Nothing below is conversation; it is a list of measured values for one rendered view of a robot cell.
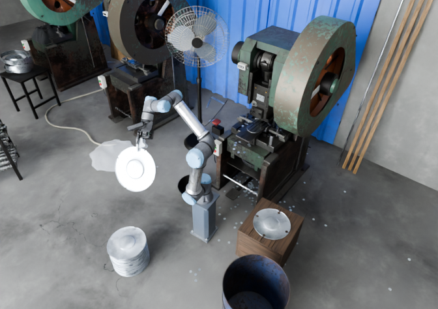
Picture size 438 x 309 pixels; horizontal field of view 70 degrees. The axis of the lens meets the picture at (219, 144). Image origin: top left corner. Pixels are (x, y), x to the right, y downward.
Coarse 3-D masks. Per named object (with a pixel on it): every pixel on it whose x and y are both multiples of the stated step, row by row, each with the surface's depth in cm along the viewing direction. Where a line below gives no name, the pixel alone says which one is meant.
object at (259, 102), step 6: (258, 84) 247; (264, 84) 247; (258, 90) 249; (264, 90) 245; (258, 96) 252; (264, 96) 248; (252, 102) 258; (258, 102) 255; (264, 102) 251; (252, 108) 258; (258, 108) 256; (264, 108) 254; (252, 114) 261; (258, 114) 255; (264, 114) 257; (270, 114) 263
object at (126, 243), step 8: (120, 232) 247; (128, 232) 247; (136, 232) 247; (112, 240) 242; (120, 240) 241; (128, 240) 241; (136, 240) 242; (144, 240) 242; (112, 248) 236; (120, 248) 236; (128, 248) 236; (136, 248) 236; (112, 256) 230; (128, 256) 231
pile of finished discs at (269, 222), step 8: (264, 216) 249; (272, 216) 249; (280, 216) 249; (256, 224) 243; (264, 224) 242; (272, 224) 242; (280, 224) 243; (288, 224) 243; (264, 232) 237; (272, 232) 238; (280, 232) 238
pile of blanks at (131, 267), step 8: (144, 248) 238; (136, 256) 233; (144, 256) 243; (120, 264) 233; (128, 264) 233; (136, 264) 238; (144, 264) 246; (120, 272) 243; (128, 272) 241; (136, 272) 244
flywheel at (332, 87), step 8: (344, 56) 231; (328, 64) 224; (336, 64) 236; (328, 72) 213; (336, 72) 239; (320, 80) 212; (328, 80) 209; (336, 80) 210; (320, 88) 214; (328, 88) 210; (336, 88) 216; (312, 96) 210; (328, 96) 245; (312, 104) 234; (320, 104) 244; (312, 112) 240
